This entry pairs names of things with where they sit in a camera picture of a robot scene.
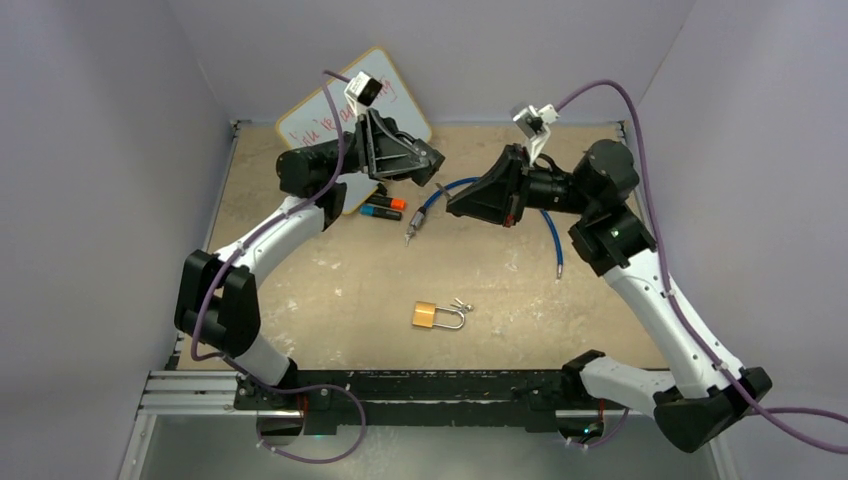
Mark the aluminium frame rail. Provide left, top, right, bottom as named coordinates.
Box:
left=137, top=370, right=257, bottom=416

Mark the blue cable lock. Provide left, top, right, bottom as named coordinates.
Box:
left=404, top=177, right=565, bottom=280

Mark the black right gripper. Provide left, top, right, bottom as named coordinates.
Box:
left=449, top=144, right=597, bottom=229

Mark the blue-capped black marker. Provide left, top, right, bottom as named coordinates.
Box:
left=359, top=204, right=403, bottom=221

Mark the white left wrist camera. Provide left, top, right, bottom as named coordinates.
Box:
left=344, top=71, right=384, bottom=117

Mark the brass padlock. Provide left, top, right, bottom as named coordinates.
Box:
left=411, top=301, right=467, bottom=330

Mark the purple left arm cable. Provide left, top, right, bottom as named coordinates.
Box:
left=190, top=69, right=367, bottom=465

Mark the silver key bunch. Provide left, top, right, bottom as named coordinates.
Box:
left=451, top=298, right=474, bottom=313

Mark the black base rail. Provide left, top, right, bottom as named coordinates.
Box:
left=234, top=369, right=623, bottom=443

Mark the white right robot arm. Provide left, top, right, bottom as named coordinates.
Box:
left=446, top=139, right=772, bottom=453

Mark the orange-capped black marker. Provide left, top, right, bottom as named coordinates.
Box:
left=366, top=194, right=407, bottom=211

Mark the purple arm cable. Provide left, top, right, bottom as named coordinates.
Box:
left=190, top=69, right=367, bottom=465
left=555, top=79, right=848, bottom=457

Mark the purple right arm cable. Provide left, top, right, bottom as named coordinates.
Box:
left=555, top=79, right=848, bottom=457

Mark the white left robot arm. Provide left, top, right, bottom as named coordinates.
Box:
left=174, top=108, right=445, bottom=409

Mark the white dry-erase board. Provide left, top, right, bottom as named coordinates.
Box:
left=275, top=47, right=435, bottom=213

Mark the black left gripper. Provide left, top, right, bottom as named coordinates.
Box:
left=316, top=110, right=436, bottom=183

